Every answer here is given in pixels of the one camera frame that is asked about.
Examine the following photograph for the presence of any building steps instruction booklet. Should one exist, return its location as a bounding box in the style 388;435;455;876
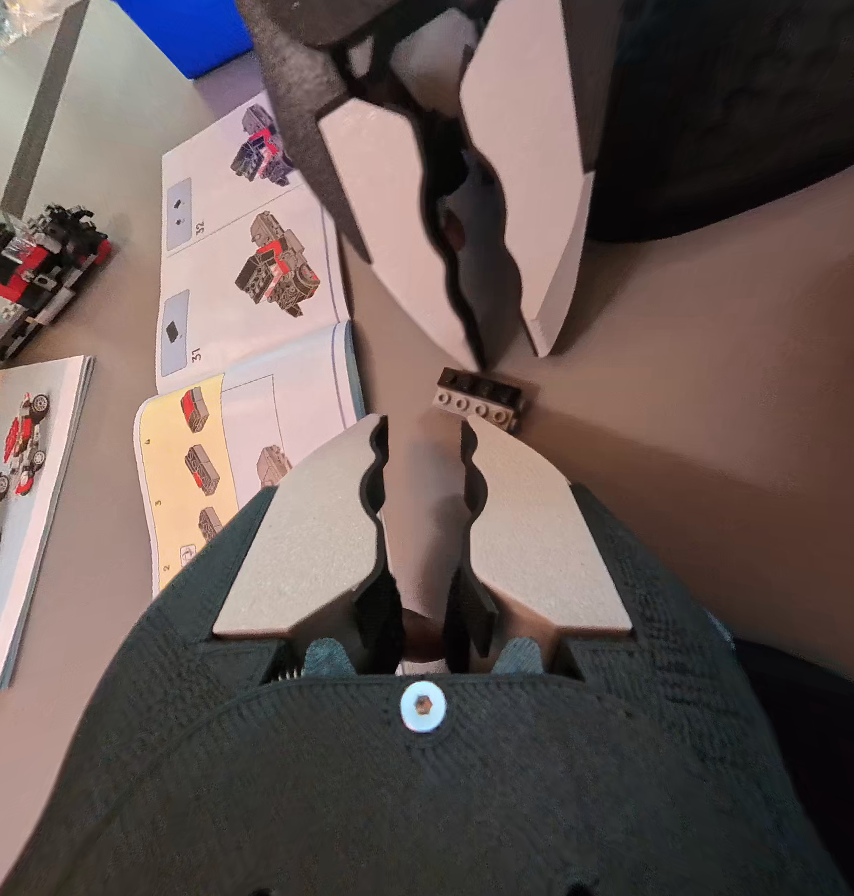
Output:
133;91;368;596

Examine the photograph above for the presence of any blue plastic bin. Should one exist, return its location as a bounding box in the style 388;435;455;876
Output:
112;0;254;79

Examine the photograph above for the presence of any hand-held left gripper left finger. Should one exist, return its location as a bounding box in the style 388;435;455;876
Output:
213;413;404;672

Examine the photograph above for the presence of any grey and black brick block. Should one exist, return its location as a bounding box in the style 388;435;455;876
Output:
432;367;537;433

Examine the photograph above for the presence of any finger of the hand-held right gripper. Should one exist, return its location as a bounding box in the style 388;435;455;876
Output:
317;97;488;373
458;0;597;359

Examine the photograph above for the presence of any light grey table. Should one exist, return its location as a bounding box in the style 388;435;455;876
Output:
0;0;85;211

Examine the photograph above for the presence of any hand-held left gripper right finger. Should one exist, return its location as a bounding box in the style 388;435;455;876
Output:
444;414;635;667

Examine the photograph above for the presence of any car cover instruction booklet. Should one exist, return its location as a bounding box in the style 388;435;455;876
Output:
0;355;95;694

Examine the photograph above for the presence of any clear plastic bag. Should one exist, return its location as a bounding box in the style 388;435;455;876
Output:
0;0;74;57

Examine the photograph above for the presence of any red black brick truck model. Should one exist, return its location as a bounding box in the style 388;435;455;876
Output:
0;203;113;365

